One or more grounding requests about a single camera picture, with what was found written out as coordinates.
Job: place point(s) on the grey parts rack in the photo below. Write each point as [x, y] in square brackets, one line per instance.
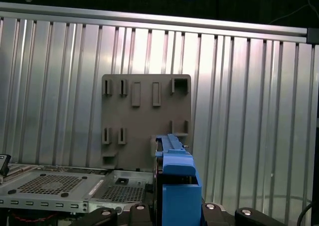
[144, 116]

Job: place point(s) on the hard disk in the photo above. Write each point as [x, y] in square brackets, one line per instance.
[179, 201]

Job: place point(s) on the metal hinged case bracket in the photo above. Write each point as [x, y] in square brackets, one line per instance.
[5, 166]

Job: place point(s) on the grey power supply unit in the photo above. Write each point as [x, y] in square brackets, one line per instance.
[87, 178]

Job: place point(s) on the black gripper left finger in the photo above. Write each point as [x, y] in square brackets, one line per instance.
[139, 216]

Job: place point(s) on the black PC case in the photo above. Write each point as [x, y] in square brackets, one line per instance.
[52, 209]

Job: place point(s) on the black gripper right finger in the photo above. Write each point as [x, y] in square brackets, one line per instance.
[211, 216]

